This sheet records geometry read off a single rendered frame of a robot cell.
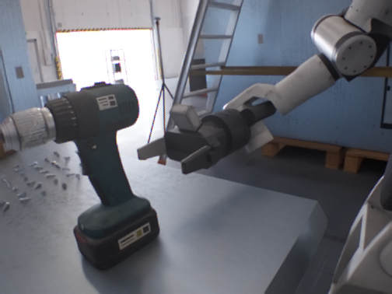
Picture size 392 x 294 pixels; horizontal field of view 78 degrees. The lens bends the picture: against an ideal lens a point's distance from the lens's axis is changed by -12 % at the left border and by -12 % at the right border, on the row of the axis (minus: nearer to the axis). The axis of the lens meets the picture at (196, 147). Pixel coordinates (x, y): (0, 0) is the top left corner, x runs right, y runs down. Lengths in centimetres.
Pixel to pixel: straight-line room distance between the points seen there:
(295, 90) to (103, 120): 38
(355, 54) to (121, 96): 39
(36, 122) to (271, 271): 32
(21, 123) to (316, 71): 49
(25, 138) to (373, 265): 41
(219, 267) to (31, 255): 29
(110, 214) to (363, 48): 48
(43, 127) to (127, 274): 21
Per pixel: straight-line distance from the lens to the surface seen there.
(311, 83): 56
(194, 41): 191
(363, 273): 37
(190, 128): 47
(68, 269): 42
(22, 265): 46
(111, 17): 1182
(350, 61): 53
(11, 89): 206
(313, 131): 236
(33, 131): 31
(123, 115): 34
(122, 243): 38
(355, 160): 223
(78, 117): 32
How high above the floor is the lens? 91
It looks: 19 degrees down
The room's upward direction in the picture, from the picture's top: 5 degrees counter-clockwise
